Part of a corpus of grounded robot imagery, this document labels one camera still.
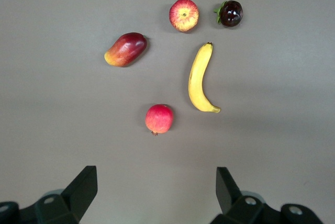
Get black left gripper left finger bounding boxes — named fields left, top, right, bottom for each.
left=0, top=165, right=98, bottom=224

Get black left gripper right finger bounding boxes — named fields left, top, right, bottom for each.
left=210, top=166, right=321, bottom=224

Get yellow banana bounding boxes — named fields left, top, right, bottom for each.
left=188, top=41, right=221, bottom=114

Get red yellow apple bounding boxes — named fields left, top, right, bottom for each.
left=169, top=0, right=199, bottom=33

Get large table cover mat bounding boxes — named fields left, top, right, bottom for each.
left=0, top=0, right=335, bottom=224

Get red pomegranate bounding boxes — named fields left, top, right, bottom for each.
left=145, top=104, right=174, bottom=136

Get red yellow mango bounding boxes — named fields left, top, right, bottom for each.
left=104, top=32, right=148, bottom=68

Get dark purple plum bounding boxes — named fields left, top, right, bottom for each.
left=214, top=0, right=244, bottom=28

